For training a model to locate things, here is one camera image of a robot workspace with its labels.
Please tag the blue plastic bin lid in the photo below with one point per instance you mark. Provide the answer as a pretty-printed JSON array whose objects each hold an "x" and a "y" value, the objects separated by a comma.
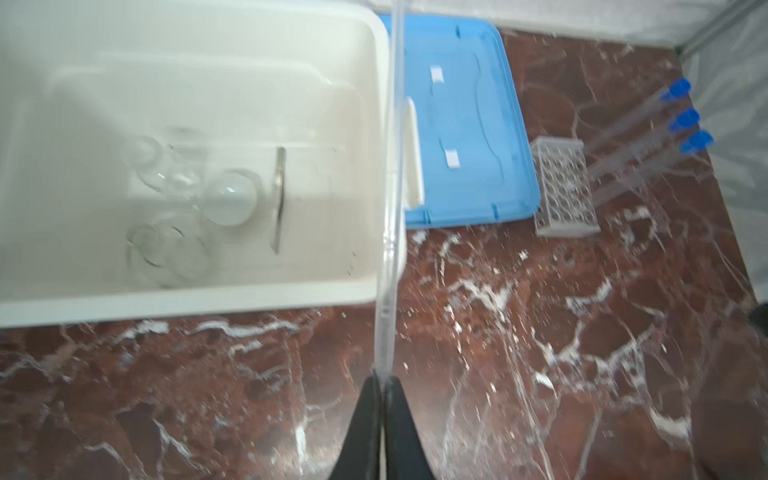
[{"x": 475, "y": 156}]

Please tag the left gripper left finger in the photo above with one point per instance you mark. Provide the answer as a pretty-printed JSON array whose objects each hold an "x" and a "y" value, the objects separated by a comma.
[{"x": 359, "y": 457}]

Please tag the small clear glass beaker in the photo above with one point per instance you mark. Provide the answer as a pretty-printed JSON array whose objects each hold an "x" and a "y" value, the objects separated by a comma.
[{"x": 170, "y": 162}]

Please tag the glass stirring rod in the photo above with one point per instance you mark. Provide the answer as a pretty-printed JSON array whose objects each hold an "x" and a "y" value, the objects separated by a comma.
[{"x": 389, "y": 272}]

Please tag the blue capped test tube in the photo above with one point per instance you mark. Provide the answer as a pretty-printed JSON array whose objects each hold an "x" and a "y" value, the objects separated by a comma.
[
  {"x": 643, "y": 146},
  {"x": 657, "y": 102},
  {"x": 629, "y": 176}
]

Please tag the white plastic storage bin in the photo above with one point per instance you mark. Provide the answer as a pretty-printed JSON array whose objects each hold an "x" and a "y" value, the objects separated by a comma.
[{"x": 79, "y": 77}]

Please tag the clear test tube rack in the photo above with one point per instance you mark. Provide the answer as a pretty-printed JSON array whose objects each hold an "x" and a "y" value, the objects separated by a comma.
[{"x": 566, "y": 209}]

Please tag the white ceramic dish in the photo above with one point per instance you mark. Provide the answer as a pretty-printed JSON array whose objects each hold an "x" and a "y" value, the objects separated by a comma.
[{"x": 231, "y": 197}]

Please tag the clear glass flask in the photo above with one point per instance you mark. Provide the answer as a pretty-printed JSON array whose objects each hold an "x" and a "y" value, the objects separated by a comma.
[{"x": 173, "y": 250}]

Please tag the metal tweezers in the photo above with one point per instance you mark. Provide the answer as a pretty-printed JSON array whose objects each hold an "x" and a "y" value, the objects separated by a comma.
[{"x": 278, "y": 197}]

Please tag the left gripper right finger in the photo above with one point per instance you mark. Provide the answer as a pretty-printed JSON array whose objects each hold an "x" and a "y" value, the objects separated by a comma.
[{"x": 403, "y": 451}]

